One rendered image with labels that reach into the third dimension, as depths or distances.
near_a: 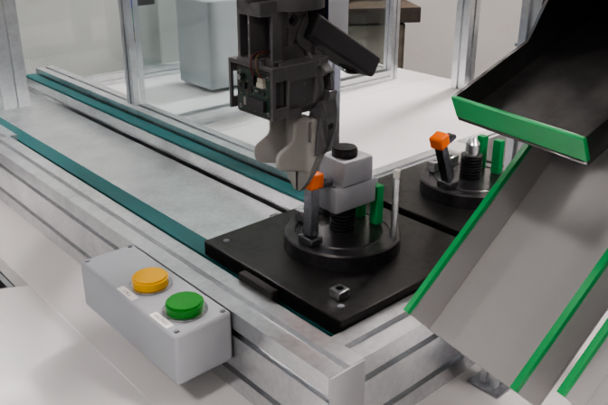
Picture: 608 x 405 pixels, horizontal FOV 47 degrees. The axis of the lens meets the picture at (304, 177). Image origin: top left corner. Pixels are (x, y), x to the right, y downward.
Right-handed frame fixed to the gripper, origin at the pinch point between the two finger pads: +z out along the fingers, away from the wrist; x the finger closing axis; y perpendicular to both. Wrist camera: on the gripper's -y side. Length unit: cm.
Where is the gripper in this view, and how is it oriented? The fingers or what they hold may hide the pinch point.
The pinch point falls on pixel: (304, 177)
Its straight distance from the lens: 77.9
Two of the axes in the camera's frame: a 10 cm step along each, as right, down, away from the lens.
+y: -7.5, 2.4, -6.2
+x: 6.6, 2.8, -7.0
